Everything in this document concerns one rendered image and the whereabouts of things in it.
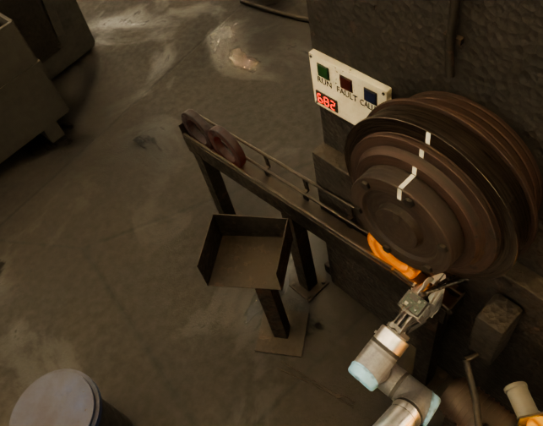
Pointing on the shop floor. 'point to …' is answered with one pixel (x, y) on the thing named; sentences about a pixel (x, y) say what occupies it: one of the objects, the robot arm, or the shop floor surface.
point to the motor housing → (453, 397)
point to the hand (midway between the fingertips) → (442, 278)
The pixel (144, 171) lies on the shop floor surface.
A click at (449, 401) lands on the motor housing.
